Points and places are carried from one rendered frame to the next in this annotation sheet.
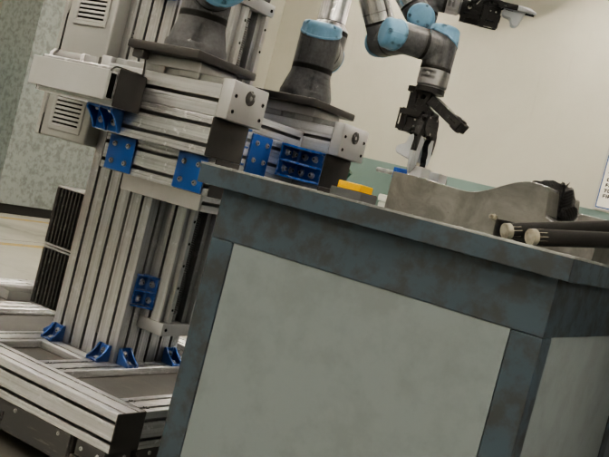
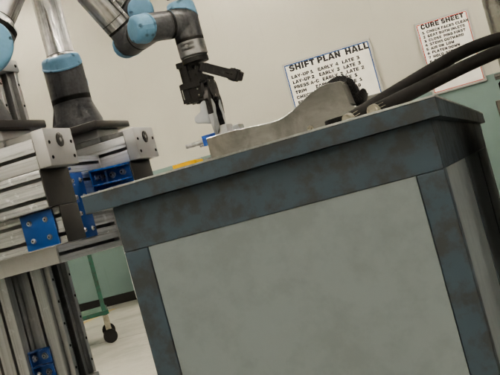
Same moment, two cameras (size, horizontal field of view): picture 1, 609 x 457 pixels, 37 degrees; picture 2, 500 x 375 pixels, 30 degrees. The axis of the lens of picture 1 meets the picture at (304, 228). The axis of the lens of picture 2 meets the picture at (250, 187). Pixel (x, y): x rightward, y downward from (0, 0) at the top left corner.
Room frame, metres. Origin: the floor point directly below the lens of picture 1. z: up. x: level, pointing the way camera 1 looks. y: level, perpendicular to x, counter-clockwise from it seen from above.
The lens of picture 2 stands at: (-0.17, 0.36, 0.70)
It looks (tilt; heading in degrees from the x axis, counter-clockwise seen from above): 1 degrees up; 345
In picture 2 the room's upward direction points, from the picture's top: 15 degrees counter-clockwise
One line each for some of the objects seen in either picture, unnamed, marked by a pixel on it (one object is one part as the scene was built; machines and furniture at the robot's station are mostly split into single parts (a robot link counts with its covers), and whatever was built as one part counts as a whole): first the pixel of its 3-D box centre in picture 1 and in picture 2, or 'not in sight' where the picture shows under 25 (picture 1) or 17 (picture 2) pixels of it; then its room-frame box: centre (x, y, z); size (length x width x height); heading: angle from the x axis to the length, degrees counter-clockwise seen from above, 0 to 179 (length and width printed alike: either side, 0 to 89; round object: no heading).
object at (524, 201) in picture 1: (507, 209); (311, 120); (2.14, -0.45, 0.87); 0.50 x 0.26 x 0.14; 59
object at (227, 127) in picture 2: (400, 174); (208, 140); (2.24, -0.19, 0.89); 0.13 x 0.05 x 0.05; 59
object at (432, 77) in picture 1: (432, 80); (192, 50); (2.23, -0.21, 1.13); 0.08 x 0.08 x 0.05
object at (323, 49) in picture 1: (318, 43); (65, 76); (2.61, 0.09, 1.20); 0.13 x 0.12 x 0.14; 173
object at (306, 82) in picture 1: (308, 83); (75, 114); (2.60, 0.09, 1.09); 0.15 x 0.15 x 0.10
